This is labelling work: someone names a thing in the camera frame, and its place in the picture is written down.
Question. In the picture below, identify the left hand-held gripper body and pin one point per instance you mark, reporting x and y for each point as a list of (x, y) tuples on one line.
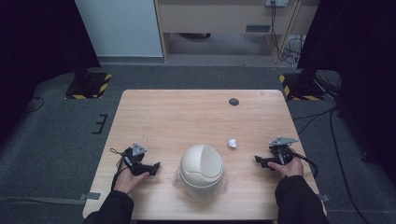
[(133, 160)]

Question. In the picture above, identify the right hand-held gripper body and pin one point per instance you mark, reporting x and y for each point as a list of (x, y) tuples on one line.
[(281, 152)]

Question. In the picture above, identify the white paper ball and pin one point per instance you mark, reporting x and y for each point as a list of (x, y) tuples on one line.
[(232, 143)]

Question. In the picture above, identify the white domed trash can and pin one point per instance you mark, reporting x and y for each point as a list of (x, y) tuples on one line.
[(201, 166)]

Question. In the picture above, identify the person's left hand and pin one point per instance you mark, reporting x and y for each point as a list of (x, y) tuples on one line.
[(129, 182)]

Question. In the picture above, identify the person's right hand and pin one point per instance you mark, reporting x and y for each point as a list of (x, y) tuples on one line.
[(291, 169)]

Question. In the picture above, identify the grey tape strip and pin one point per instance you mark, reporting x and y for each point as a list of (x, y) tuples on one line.
[(89, 196), (323, 197)]

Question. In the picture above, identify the black round table grommet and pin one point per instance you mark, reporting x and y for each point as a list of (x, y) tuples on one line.
[(233, 101)]

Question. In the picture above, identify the hazard-striped black stand base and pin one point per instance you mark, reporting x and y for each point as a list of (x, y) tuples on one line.
[(299, 88), (90, 87)]

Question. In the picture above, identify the black curtain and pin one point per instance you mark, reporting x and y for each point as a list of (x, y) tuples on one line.
[(358, 62), (37, 46)]

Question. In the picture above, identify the white panel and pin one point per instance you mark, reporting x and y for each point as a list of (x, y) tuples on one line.
[(120, 28)]

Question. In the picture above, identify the grey power strip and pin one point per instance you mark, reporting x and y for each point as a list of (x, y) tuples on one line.
[(277, 2)]

